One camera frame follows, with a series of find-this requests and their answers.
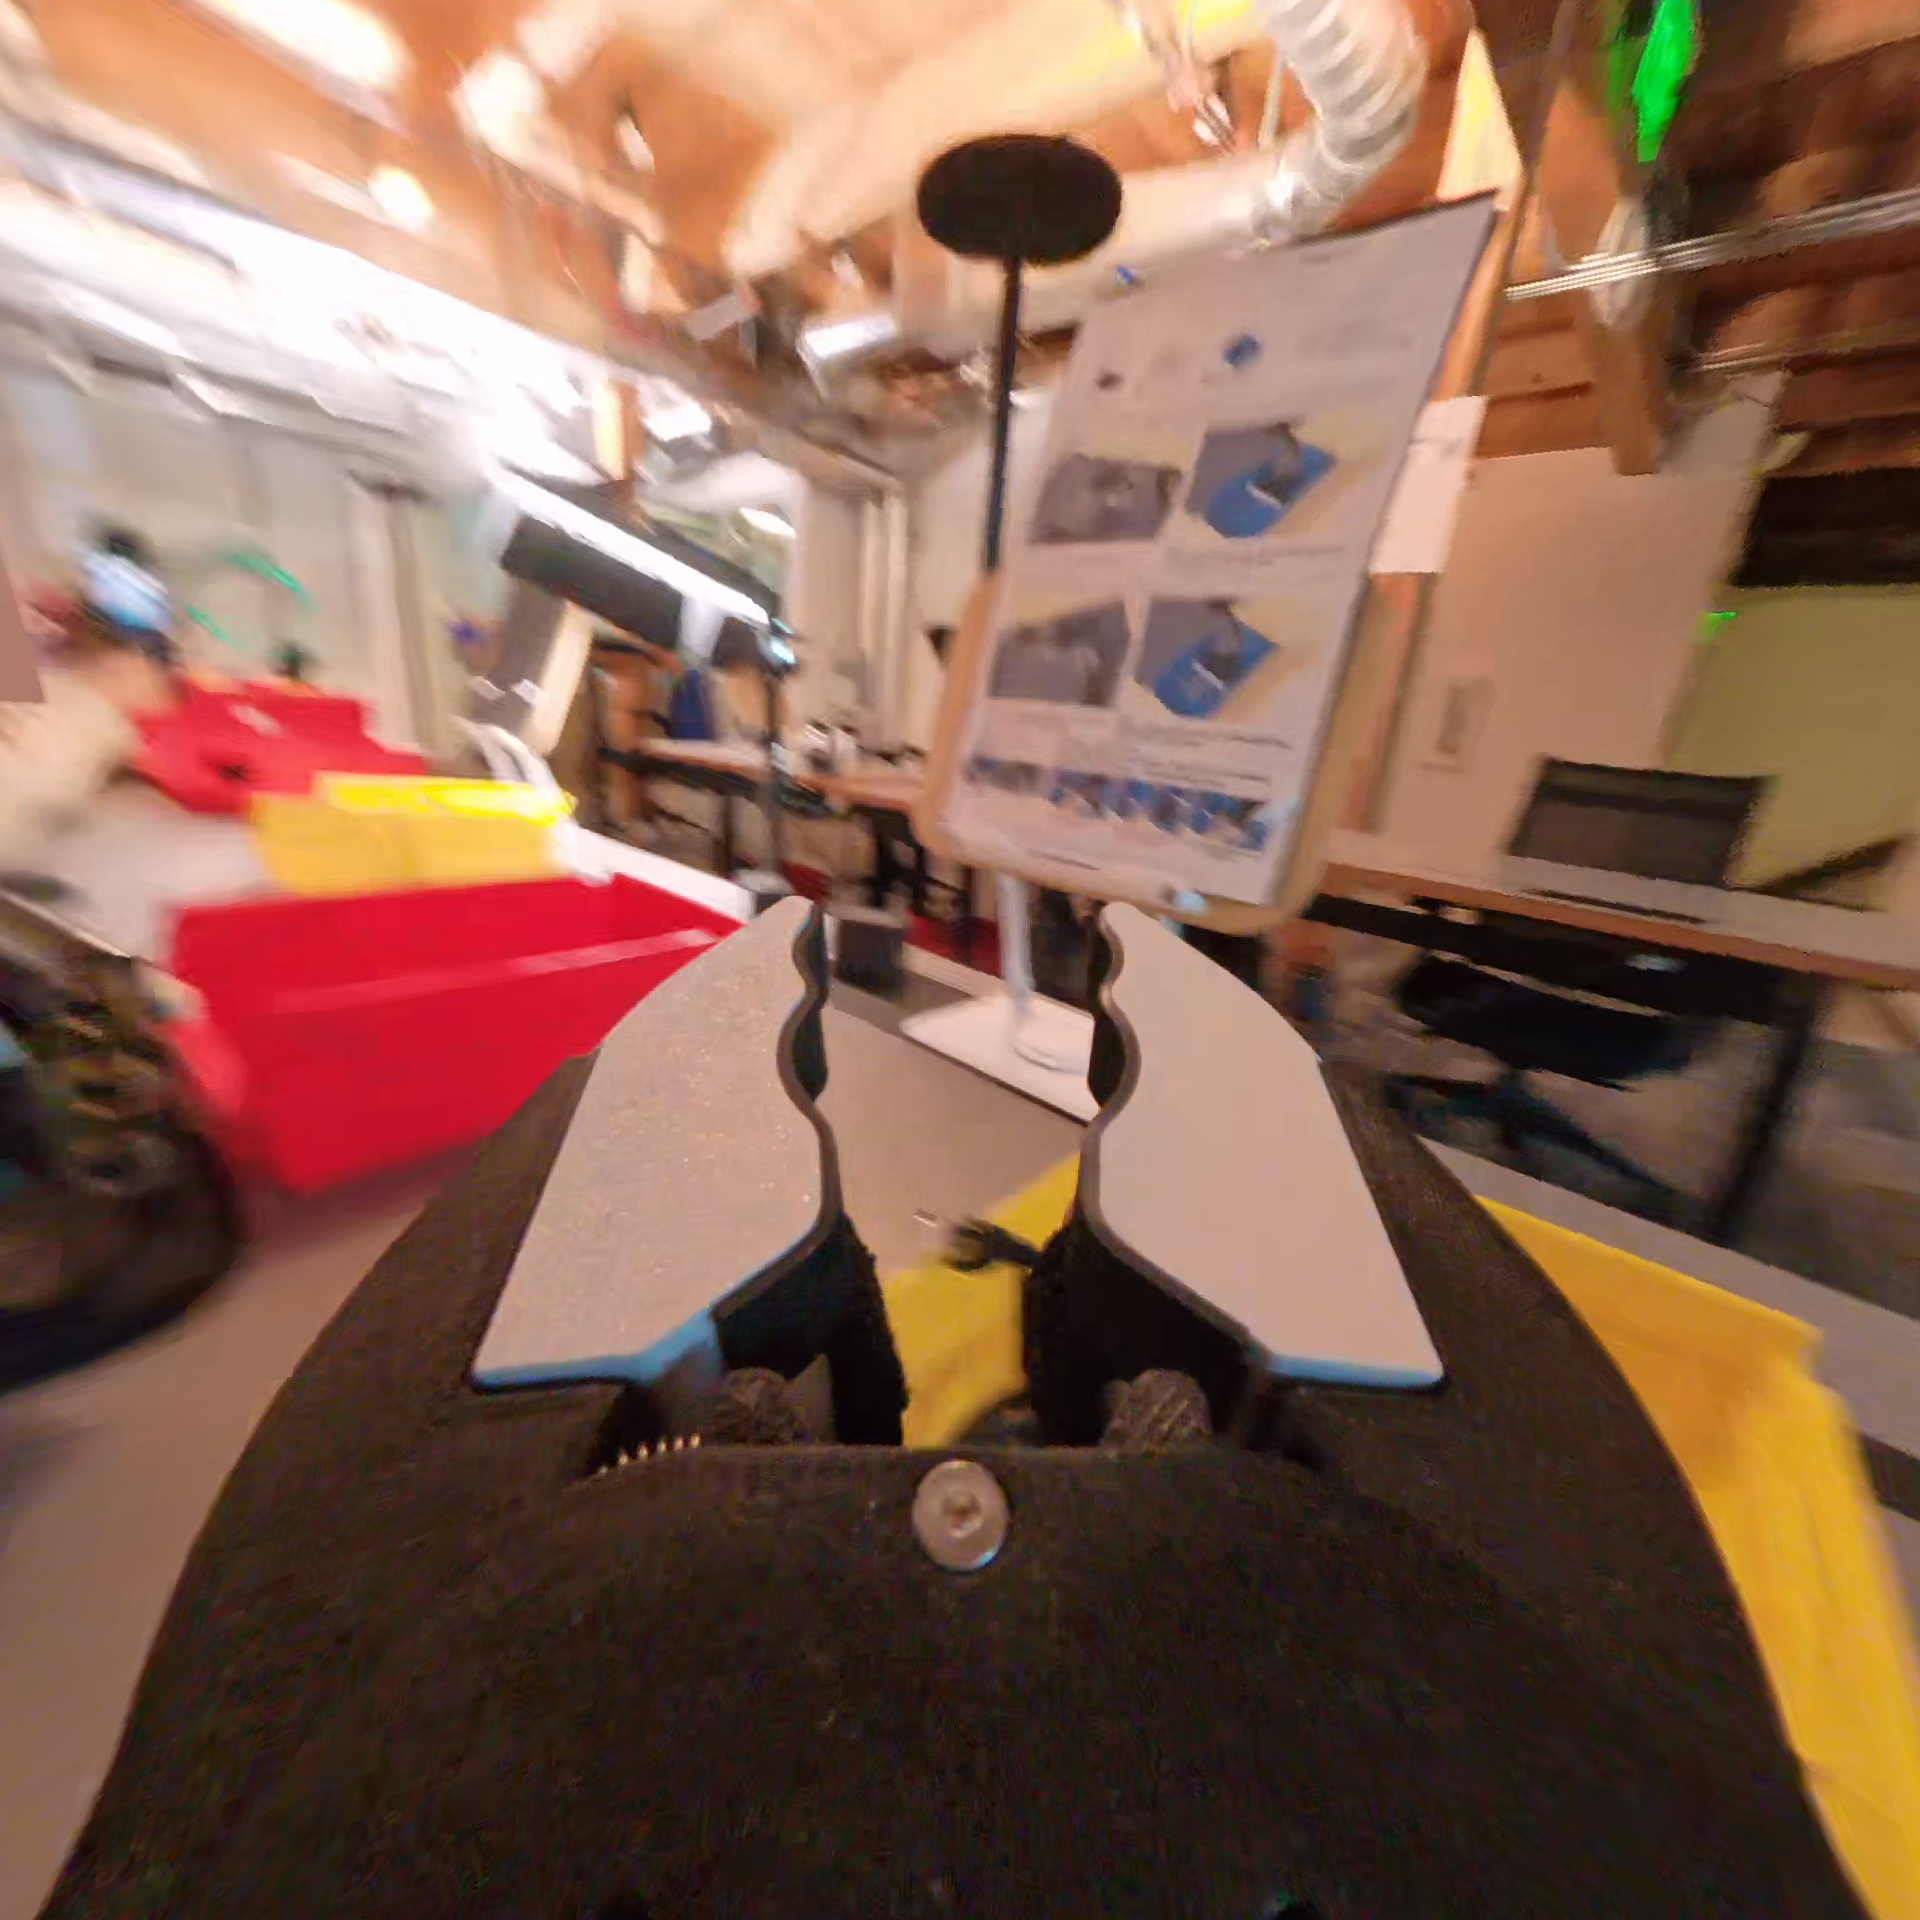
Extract instruction poster board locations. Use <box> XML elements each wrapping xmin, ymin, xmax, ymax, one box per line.
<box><xmin>913</xmin><ymin>191</ymin><xmax>1507</xmax><ymax>936</ymax></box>

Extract red plastic bin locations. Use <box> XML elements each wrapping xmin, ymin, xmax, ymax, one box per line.
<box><xmin>170</xmin><ymin>876</ymin><xmax>751</xmax><ymax>1198</ymax></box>
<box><xmin>131</xmin><ymin>678</ymin><xmax>428</xmax><ymax>814</ymax></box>

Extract white paper sheet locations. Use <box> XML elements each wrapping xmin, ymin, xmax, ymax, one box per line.
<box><xmin>1370</xmin><ymin>394</ymin><xmax>1493</xmax><ymax>580</ymax></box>

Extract yellow plastic bin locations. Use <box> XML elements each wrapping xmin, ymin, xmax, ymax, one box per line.
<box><xmin>884</xmin><ymin>1151</ymin><xmax>1920</xmax><ymax>1920</ymax></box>
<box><xmin>311</xmin><ymin>773</ymin><xmax>574</xmax><ymax>823</ymax></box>
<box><xmin>248</xmin><ymin>793</ymin><xmax>570</xmax><ymax>898</ymax></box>

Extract studio light panel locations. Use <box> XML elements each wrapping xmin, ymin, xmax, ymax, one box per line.
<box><xmin>498</xmin><ymin>477</ymin><xmax>790</xmax><ymax>670</ymax></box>

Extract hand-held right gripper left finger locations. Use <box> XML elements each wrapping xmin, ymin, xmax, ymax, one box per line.
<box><xmin>470</xmin><ymin>898</ymin><xmax>843</xmax><ymax>1397</ymax></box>

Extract black pole with disc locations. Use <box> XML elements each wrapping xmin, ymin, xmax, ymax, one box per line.
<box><xmin>914</xmin><ymin>133</ymin><xmax>1125</xmax><ymax>574</ymax></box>

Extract small black box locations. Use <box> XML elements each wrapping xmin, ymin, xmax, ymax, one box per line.
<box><xmin>830</xmin><ymin>903</ymin><xmax>913</xmax><ymax>996</ymax></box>

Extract black office chair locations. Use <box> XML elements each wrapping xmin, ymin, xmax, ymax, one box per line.
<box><xmin>1385</xmin><ymin>938</ymin><xmax>1823</xmax><ymax>1247</ymax></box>

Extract silver ventilation duct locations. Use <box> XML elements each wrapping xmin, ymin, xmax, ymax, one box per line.
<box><xmin>1110</xmin><ymin>0</ymin><xmax>1431</xmax><ymax>287</ymax></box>

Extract white poster stand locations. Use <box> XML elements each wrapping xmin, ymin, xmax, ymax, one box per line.
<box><xmin>898</xmin><ymin>877</ymin><xmax>1113</xmax><ymax>1123</ymax></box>

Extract green light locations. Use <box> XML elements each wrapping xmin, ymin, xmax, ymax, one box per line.
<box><xmin>1625</xmin><ymin>0</ymin><xmax>1710</xmax><ymax>164</ymax></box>

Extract person's dark printed shirt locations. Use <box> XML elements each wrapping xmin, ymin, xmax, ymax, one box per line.
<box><xmin>0</xmin><ymin>884</ymin><xmax>248</xmax><ymax>1390</ymax></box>

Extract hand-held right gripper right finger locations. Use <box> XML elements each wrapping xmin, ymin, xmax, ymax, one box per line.
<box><xmin>1077</xmin><ymin>901</ymin><xmax>1450</xmax><ymax>1396</ymax></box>

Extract wooden desk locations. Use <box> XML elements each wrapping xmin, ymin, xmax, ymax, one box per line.
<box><xmin>638</xmin><ymin>733</ymin><xmax>933</xmax><ymax>917</ymax></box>
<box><xmin>1321</xmin><ymin>828</ymin><xmax>1920</xmax><ymax>996</ymax></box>

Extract open laptop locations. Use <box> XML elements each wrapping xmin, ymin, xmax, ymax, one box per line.
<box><xmin>1501</xmin><ymin>756</ymin><xmax>1775</xmax><ymax>921</ymax></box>

